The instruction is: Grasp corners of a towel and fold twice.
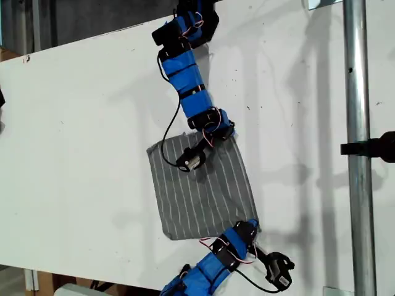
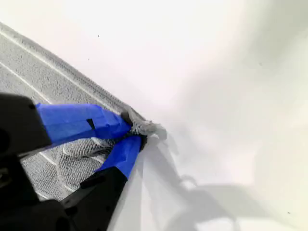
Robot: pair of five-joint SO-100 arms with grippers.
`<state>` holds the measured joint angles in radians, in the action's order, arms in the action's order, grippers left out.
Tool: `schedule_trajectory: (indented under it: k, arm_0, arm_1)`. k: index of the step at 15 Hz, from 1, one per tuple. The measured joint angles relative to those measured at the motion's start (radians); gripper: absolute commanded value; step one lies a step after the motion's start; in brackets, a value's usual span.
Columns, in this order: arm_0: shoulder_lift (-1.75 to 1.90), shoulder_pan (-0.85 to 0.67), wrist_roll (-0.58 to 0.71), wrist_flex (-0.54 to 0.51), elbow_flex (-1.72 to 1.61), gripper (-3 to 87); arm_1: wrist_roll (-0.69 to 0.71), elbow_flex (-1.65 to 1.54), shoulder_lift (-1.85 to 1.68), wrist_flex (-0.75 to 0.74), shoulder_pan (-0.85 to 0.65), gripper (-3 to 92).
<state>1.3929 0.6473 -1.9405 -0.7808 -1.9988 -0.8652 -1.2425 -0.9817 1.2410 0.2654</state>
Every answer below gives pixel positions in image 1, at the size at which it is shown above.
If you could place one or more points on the black clamp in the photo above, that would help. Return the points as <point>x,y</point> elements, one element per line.
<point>213,21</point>
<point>355,148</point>

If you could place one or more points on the brown cardboard box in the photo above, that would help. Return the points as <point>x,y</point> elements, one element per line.
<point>46,280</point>

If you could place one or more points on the black camera stalk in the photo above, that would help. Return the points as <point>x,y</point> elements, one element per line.
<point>261,254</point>
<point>205,146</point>

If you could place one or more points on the small black object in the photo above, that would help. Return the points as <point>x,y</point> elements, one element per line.
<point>1,98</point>

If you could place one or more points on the grey striped towel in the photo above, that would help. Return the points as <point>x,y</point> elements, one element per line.
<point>200,200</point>

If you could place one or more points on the black camera box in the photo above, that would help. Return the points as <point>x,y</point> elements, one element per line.
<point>189,161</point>
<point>277,271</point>

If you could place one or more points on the white metal bracket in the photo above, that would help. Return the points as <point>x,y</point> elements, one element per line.
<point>31,279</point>

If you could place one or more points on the small metal bracket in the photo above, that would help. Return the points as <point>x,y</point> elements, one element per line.
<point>26,58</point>

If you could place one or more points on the grey metal beam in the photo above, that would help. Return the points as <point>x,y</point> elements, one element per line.
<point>36,24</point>

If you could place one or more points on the steel post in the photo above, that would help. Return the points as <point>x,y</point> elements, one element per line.
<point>358,92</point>

